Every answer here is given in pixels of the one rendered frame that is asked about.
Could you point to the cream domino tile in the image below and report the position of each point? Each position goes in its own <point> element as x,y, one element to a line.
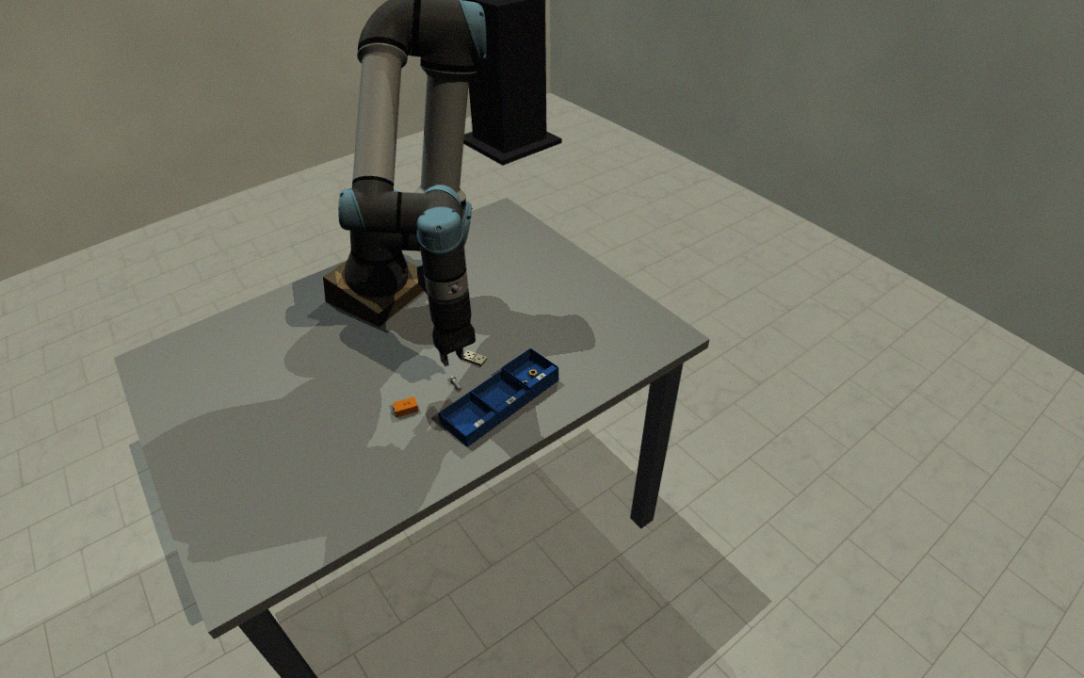
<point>474,358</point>

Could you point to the blue bin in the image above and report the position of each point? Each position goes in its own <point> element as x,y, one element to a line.
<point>498,397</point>

